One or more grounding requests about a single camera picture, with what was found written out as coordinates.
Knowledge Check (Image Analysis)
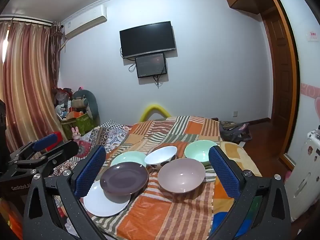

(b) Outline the pink bowl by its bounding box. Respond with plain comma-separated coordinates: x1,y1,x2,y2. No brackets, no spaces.
157,158,206,194

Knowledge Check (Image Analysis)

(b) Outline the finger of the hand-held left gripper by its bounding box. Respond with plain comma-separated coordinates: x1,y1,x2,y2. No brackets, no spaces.
9,133,63,162
7,140,79,180

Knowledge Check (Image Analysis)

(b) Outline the dark backpack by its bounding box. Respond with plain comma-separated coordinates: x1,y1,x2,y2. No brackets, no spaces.
219,120,253,143

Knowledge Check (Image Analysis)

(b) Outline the curtain rail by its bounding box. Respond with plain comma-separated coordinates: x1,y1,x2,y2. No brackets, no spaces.
0,15,54,27

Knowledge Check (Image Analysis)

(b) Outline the striped orange blanket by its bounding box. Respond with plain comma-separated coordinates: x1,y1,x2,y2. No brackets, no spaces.
80,116,225,240

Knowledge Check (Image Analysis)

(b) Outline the mint green bowl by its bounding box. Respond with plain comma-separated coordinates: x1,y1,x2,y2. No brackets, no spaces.
184,140,220,167

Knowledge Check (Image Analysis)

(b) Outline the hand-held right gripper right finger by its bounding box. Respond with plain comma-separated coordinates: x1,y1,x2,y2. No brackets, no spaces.
207,145,292,240

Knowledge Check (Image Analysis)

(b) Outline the white sliding door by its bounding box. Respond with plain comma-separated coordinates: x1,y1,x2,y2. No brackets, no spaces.
270,0,320,160

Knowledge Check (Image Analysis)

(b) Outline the yellow foam tube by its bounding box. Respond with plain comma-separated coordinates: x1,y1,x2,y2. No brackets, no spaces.
139,102,173,122

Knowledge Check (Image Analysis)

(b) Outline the pile of toys and bags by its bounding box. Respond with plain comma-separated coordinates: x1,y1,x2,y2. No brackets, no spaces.
53,87,75,120

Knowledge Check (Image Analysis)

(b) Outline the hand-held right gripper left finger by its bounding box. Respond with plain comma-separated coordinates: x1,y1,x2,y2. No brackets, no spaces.
23,145,108,240

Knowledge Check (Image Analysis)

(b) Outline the white bowl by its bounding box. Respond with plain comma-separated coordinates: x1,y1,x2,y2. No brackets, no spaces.
144,146,178,168

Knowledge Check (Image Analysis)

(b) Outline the white air conditioner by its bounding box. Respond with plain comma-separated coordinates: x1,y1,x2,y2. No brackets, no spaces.
61,4,108,40

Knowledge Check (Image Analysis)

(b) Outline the purple plate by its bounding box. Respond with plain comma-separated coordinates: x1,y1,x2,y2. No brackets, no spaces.
100,162,149,196

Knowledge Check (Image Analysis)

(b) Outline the orange printed cloth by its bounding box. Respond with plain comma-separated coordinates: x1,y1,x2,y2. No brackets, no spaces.
0,197,24,240

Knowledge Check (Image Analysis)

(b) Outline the white plate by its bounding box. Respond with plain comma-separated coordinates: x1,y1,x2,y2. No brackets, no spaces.
83,180,131,217

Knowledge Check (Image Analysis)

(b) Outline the small black monitor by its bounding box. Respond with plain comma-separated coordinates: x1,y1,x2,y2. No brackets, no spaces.
135,52,167,78

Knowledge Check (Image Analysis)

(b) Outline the wooden door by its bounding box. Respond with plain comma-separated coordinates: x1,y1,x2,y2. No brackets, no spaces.
260,0,300,167

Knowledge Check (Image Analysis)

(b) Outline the colour block fleece blanket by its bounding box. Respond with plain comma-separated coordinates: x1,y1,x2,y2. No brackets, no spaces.
212,141,263,239

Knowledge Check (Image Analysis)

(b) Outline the black wall television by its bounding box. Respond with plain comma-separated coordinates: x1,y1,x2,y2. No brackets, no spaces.
119,21,177,59

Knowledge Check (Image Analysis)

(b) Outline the mint green plate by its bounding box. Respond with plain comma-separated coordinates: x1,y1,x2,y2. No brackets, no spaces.
110,151,148,168

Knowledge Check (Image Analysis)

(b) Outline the pink rabbit toy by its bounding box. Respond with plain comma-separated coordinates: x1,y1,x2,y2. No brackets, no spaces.
71,127,82,141

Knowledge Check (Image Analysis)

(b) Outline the striped brown curtain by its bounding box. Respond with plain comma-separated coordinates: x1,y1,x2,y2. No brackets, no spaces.
0,20,62,153

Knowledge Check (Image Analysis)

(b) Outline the patterned quilt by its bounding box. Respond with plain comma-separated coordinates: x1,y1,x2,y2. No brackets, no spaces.
54,120,132,178

